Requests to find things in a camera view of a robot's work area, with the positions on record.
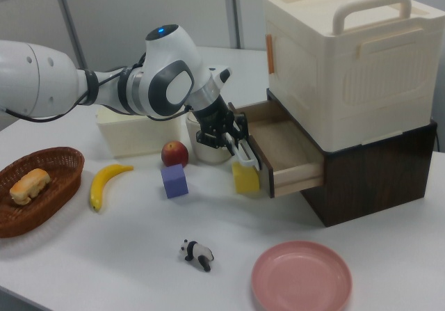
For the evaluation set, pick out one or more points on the red apple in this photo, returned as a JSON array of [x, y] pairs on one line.
[[174, 153]]

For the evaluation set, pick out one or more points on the yellow cube block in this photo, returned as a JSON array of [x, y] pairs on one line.
[[245, 180]]

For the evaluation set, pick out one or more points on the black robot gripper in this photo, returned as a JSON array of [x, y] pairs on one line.
[[212, 123]]

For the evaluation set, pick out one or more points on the dark wood drawer casing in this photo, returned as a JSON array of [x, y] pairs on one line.
[[375, 185]]

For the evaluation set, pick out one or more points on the brown wicker basket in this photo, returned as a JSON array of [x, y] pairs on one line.
[[66, 172]]

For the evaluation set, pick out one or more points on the cream plastic cabinet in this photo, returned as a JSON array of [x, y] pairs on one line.
[[347, 64]]

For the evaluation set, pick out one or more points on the cream open plastic bin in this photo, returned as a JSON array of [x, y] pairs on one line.
[[139, 137]]

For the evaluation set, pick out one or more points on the toasted bread loaf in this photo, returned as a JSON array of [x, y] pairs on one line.
[[29, 185]]

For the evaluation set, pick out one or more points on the yellow banana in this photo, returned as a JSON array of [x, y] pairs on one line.
[[102, 182]]

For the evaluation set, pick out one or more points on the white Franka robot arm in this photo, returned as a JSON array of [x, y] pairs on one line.
[[52, 81]]

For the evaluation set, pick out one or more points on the pink plastic plate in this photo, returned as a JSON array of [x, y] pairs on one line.
[[301, 276]]

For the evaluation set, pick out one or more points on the purple cube block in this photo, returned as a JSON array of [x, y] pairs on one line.
[[174, 182]]

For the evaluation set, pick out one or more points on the white lidded trash can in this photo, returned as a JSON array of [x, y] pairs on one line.
[[208, 156]]

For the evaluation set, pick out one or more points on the panda toy figurine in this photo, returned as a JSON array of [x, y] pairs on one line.
[[196, 252]]

